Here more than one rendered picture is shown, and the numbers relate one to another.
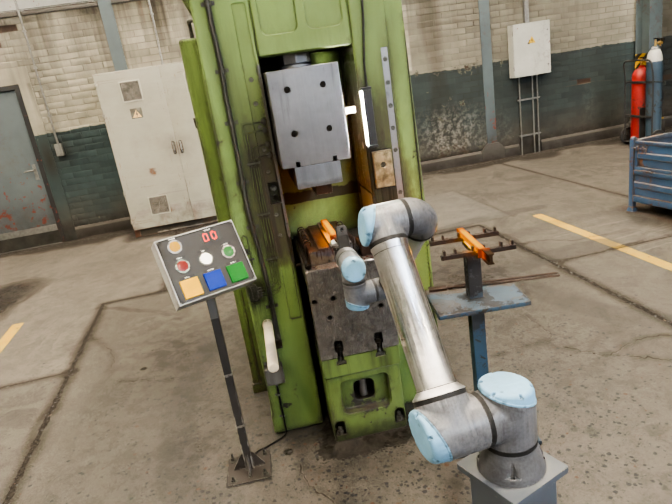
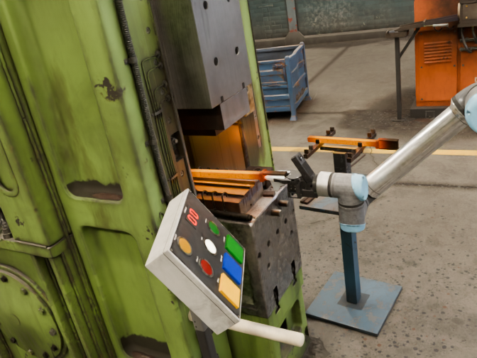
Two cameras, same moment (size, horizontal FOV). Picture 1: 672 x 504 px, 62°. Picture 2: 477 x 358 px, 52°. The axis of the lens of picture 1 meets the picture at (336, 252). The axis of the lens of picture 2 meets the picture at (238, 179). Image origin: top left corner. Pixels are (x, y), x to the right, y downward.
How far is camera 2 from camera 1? 1.92 m
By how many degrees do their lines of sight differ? 47
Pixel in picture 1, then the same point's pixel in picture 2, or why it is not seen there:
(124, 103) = not seen: outside the picture
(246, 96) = (139, 20)
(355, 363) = (284, 303)
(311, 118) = (225, 40)
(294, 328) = not seen: hidden behind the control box
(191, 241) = (188, 231)
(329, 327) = (269, 276)
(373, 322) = (289, 252)
